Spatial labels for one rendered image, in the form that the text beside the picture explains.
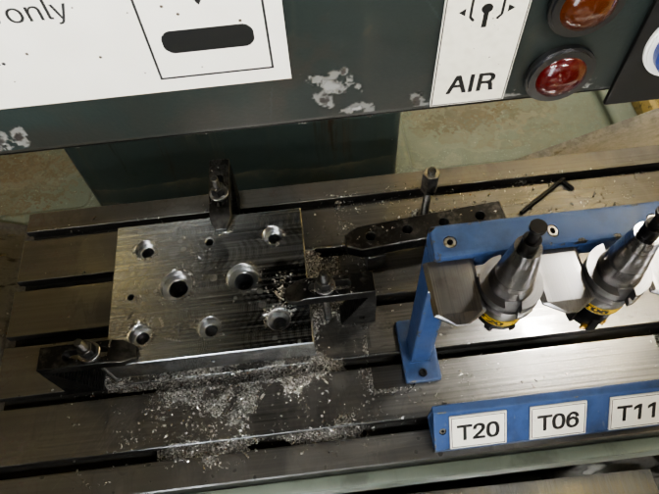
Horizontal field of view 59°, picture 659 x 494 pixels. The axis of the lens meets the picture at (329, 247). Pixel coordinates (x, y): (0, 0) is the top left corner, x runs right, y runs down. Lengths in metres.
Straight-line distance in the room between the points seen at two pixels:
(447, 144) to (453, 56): 1.33
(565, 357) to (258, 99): 0.78
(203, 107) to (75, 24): 0.05
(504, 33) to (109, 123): 0.15
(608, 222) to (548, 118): 1.02
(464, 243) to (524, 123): 1.05
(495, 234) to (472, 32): 0.42
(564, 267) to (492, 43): 0.44
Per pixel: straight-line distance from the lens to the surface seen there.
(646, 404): 0.92
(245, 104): 0.24
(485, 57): 0.24
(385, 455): 0.87
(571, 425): 0.89
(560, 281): 0.63
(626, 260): 0.61
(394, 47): 0.22
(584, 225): 0.67
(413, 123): 1.59
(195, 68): 0.22
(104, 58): 0.22
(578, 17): 0.23
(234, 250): 0.90
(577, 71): 0.25
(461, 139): 1.57
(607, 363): 0.98
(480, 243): 0.62
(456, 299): 0.60
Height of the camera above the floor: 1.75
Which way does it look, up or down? 59 degrees down
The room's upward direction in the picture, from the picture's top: 5 degrees counter-clockwise
